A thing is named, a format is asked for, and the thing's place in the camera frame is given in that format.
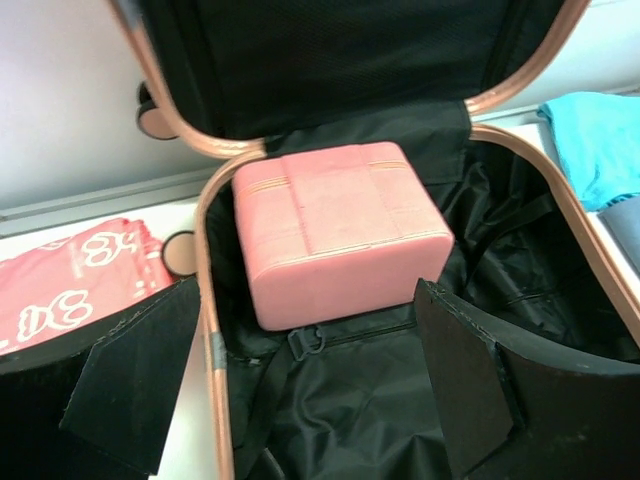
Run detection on pink toiletry box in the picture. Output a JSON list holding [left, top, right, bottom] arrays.
[[232, 142, 454, 331]]

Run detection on turquoise folded shirt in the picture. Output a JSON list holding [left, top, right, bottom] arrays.
[[538, 92, 639, 212]]

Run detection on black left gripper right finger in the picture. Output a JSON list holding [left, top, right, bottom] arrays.
[[414, 281, 639, 479]]

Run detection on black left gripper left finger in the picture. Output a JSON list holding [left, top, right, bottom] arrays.
[[1, 277, 200, 479]]

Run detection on grey folded garment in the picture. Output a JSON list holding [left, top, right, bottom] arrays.
[[599, 197, 639, 275]]

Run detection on coral patterned garment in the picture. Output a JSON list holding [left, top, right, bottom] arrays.
[[1, 218, 172, 354]]

